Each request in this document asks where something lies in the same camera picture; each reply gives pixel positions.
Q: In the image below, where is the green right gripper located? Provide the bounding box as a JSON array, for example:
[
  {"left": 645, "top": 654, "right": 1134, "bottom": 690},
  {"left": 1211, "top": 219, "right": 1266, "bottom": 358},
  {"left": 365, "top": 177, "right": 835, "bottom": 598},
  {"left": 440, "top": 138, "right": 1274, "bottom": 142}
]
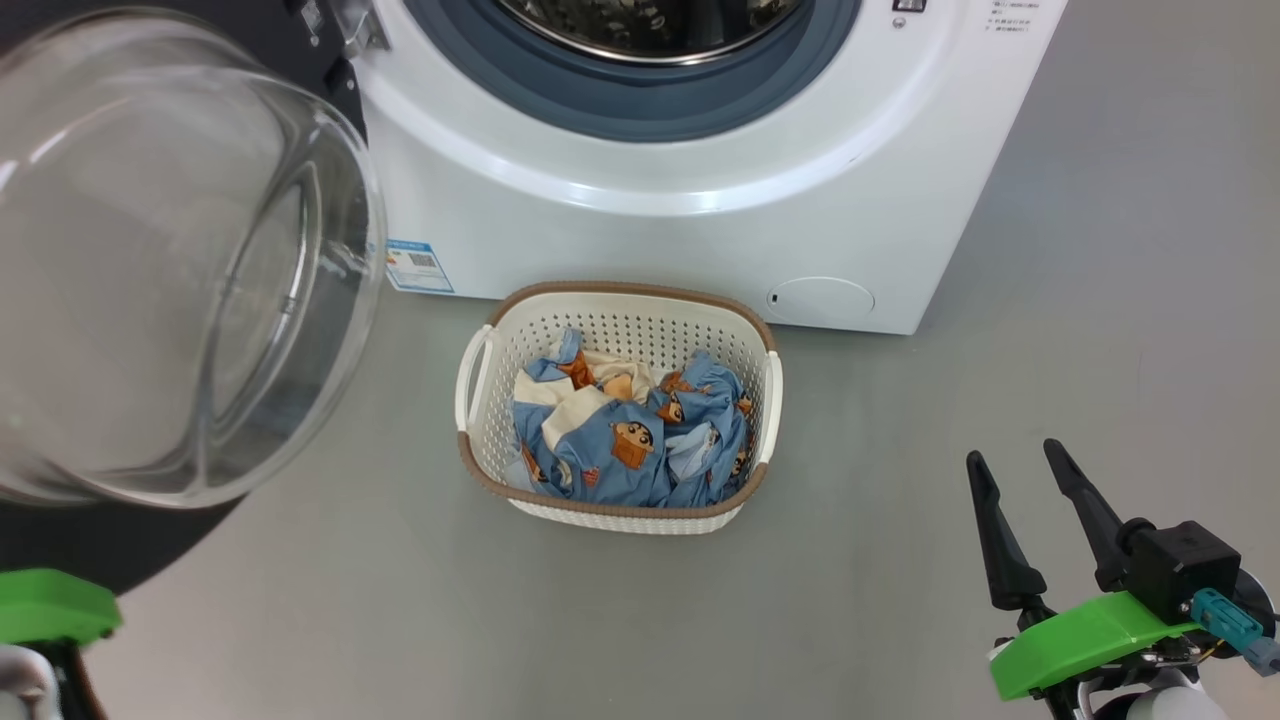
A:
[{"left": 966, "top": 438, "right": 1201, "bottom": 701}]

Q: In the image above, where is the round drain filter cover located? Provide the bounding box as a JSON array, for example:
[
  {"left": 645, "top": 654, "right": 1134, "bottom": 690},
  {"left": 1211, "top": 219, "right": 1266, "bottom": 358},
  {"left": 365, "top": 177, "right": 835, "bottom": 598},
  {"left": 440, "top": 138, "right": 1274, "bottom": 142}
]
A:
[{"left": 766, "top": 277, "right": 876, "bottom": 327}]

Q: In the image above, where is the black printed text label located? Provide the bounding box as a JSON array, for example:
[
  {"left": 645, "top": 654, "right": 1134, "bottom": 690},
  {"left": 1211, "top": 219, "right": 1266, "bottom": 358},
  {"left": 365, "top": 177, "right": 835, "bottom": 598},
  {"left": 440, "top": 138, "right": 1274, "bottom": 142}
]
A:
[{"left": 985, "top": 0, "right": 1041, "bottom": 36}]

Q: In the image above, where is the washing machine glass door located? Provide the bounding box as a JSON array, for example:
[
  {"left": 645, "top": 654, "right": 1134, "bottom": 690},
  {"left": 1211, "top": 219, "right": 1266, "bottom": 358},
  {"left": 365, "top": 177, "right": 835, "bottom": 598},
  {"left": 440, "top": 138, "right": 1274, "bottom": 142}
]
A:
[{"left": 0, "top": 0, "right": 389, "bottom": 596}]

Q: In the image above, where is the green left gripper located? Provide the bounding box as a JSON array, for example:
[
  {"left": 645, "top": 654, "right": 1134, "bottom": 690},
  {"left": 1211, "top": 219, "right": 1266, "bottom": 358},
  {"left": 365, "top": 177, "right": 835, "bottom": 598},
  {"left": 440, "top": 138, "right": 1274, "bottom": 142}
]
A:
[{"left": 0, "top": 568, "right": 123, "bottom": 646}]

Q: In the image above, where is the cream perforated basket brown rim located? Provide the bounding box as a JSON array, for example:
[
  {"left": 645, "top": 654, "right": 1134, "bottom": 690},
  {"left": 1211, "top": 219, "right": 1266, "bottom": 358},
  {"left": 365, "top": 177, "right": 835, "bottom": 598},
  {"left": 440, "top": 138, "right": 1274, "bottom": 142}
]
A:
[{"left": 455, "top": 281, "right": 784, "bottom": 536}]

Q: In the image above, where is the teal camera cable connector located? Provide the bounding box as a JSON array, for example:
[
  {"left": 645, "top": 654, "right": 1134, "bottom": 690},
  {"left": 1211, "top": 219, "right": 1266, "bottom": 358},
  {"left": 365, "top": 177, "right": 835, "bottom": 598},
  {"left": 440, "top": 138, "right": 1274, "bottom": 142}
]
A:
[{"left": 1190, "top": 588, "right": 1280, "bottom": 676}]

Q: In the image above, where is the blue energy label sticker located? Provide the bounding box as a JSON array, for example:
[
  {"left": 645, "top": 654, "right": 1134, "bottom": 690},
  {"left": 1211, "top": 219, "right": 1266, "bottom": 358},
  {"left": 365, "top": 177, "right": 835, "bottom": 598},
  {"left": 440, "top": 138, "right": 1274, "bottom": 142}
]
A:
[{"left": 385, "top": 238, "right": 455, "bottom": 295}]

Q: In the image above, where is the blue and cream cartoon garment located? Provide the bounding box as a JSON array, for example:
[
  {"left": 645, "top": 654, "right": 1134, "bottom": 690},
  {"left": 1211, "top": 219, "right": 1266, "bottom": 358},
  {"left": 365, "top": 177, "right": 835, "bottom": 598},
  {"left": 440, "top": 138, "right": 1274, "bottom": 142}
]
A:
[{"left": 512, "top": 328, "right": 669, "bottom": 507}]

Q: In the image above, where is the white front-load washing machine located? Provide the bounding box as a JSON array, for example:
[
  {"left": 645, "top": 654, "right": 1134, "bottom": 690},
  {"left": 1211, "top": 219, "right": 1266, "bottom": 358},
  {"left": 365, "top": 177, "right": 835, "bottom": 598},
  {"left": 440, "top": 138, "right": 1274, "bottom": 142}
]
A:
[{"left": 345, "top": 0, "right": 1069, "bottom": 336}]

